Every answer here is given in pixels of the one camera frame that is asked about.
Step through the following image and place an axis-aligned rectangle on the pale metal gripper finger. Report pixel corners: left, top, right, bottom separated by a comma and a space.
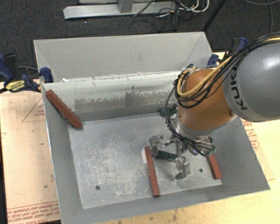
173, 155, 192, 181
148, 134, 168, 157

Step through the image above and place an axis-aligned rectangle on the red-brown flat block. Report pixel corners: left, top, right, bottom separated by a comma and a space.
143, 146, 161, 198
45, 86, 84, 133
206, 153, 223, 181

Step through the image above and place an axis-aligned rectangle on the grey metal bin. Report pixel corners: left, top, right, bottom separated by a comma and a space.
33, 18, 273, 224

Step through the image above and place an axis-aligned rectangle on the brown cardboard board, red print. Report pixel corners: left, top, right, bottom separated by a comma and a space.
0, 56, 279, 224

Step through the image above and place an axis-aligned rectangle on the black cylinder on white bracket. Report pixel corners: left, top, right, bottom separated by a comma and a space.
159, 104, 180, 126

